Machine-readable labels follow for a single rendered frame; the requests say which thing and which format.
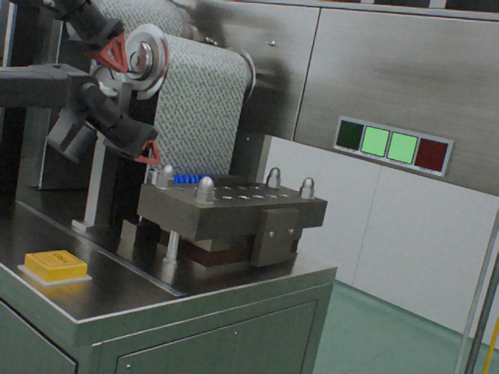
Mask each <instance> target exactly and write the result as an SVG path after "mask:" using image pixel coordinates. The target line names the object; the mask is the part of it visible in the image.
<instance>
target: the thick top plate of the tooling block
mask: <svg viewBox="0 0 499 374"><path fill-rule="evenodd" d="M265 183H266V182H245V185H214V187H213V192H214V198H213V202H214V203H213V204H202V203H197V202H195V201H193V197H194V194H195V190H196V188H197V187H198V183H174V185H173V187H174V189H173V190H167V189H159V188H157V187H155V186H154V184H153V183H142V186H141V191H140V200H139V205H138V210H137V214H139V215H140V216H142V217H145V218H147V219H149V220H151V221H153V222H155V223H156V224H160V225H161V226H163V227H165V228H167V229H169V230H171V231H174V232H176V233H178V234H180V235H182V236H184V237H186V238H189V239H190V240H192V241H194V242H196V241H203V240H210V239H217V238H229V237H236V236H243V235H256V234H257V228H258V224H259V220H260V214H261V210H273V209H286V208H293V209H296V210H299V216H298V220H297V223H296V229H304V228H315V227H322V226H323V222H324V215H325V213H326V209H327V203H328V201H327V200H324V199H320V198H317V197H315V196H314V197H313V199H304V198H302V197H299V196H298V194H299V191H297V190H294V189H290V188H288V187H285V186H283V185H280V186H281V187H280V188H274V187H270V186H267V185H265Z"/></svg>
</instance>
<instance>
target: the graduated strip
mask: <svg viewBox="0 0 499 374"><path fill-rule="evenodd" d="M14 202H15V203H18V204H19V205H20V206H23V207H24V208H26V209H28V210H30V211H32V212H33V213H35V214H37V215H38V216H40V217H42V218H44V219H45V220H47V221H49V222H50V223H51V224H53V225H55V226H56V227H58V228H61V229H62V230H63V231H65V232H67V233H69V234H71V235H72V236H73V237H75V238H77V239H79V240H80V241H82V242H85V243H87V244H88V245H90V246H92V247H94V248H95V249H97V250H99V252H102V253H104V254H105V255H106V256H108V257H110V258H112V259H113V260H115V261H117V262H118V263H121V264H122V265H123V266H126V267H128V269H130V270H131V271H133V272H135V273H137V274H139V275H140V276H142V277H144V278H146V279H147V280H150V281H152V282H154V283H155V284H157V285H159V286H160V287H161V288H164V289H165V290H166V291H169V292H171V293H172V294H174V295H175V296H180V295H186V293H185V292H183V291H181V290H179V289H178V288H176V287H174V286H172V285H170V284H169V283H167V282H165V281H162V280H160V279H159V278H158V277H155V276H154V275H153V274H151V273H148V272H147V271H146V270H143V269H141V268H140V267H138V266H136V265H135V264H133V263H131V262H130V261H128V260H127V259H125V258H123V257H121V256H119V255H118V254H116V253H114V252H113V251H111V250H109V249H107V248H105V247H104V246H102V245H100V244H98V243H96V242H94V241H92V240H90V239H89V238H87V237H85V236H84V235H82V234H80V233H78V232H77V231H74V230H73V229H72V228H70V227H68V226H67V225H65V224H63V223H61V222H60V221H57V220H56V219H55V218H53V217H50V215H48V214H46V213H44V212H43V211H41V210H38V209H36V208H34V207H32V206H31V205H29V204H28V203H26V202H24V201H14Z"/></svg>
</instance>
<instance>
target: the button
mask: <svg viewBox="0 0 499 374"><path fill-rule="evenodd" d="M24 266H25V267H26V268H27V269H28V270H29V271H31V272H32V273H33V274H34V275H36V276H37V277H39V278H40V279H42V280H43V281H44V282H45V283H49V282H54V281H63V280H68V279H74V278H78V277H85V276H86V272H87V264H85V263H84V262H82V261H81V260H79V259H77V258H76V257H75V256H73V255H72V254H70V253H69V252H67V251H65V250H61V251H54V252H40V253H33V254H27V255H26V259H25V265H24Z"/></svg>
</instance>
